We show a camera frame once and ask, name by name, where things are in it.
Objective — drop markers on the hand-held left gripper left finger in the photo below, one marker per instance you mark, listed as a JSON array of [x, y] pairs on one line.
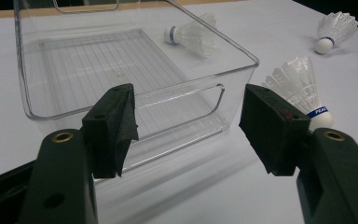
[[105, 130]]

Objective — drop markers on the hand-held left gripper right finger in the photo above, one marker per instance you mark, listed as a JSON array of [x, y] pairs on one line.
[[273, 130]]

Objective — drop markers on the white plastic shuttlecock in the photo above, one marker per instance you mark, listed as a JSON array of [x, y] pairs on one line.
[[335, 28], [192, 34], [298, 84]]

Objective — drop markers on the clear plastic storage box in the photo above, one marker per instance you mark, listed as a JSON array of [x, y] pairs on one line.
[[105, 62]]

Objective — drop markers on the white table sheet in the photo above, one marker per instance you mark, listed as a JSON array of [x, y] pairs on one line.
[[199, 193]]

